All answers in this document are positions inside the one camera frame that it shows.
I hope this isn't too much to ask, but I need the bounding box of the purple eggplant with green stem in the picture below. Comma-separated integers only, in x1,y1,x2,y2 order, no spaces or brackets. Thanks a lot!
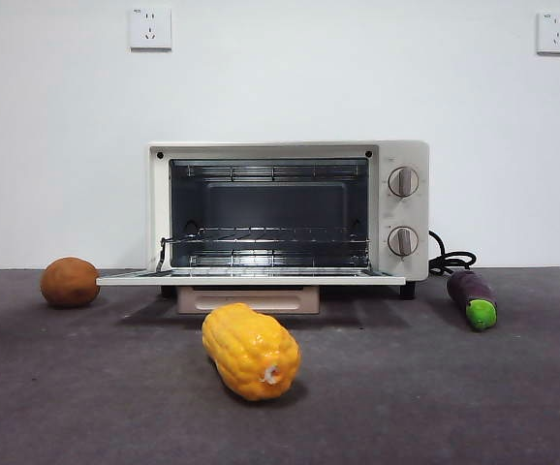
446,269,498,333

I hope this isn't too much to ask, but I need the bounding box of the glass oven door with handle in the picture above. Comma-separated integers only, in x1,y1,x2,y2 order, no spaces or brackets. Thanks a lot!
95,270,407,316

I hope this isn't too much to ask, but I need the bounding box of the metal wire oven rack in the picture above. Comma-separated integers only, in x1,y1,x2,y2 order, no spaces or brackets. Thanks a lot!
156,226,371,272

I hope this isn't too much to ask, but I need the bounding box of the black oven power cable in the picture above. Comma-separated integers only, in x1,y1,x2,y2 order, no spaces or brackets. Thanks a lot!
427,230,477,276

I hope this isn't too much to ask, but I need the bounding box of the yellow corn cob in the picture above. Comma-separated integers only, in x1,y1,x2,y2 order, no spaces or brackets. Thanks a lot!
201,302,302,402

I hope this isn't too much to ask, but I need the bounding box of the brown potato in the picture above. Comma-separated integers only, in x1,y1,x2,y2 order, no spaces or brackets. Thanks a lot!
39,256,101,309

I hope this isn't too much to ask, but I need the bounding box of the cream toaster oven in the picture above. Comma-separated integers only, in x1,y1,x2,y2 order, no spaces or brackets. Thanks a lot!
144,139,430,301

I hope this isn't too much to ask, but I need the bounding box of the beige oven knob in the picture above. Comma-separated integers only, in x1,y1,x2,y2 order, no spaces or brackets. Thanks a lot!
388,167,420,199
387,226,420,258

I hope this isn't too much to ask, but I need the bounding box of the white wall socket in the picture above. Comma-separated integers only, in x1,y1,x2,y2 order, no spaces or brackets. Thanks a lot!
129,6,173,51
536,12,560,56

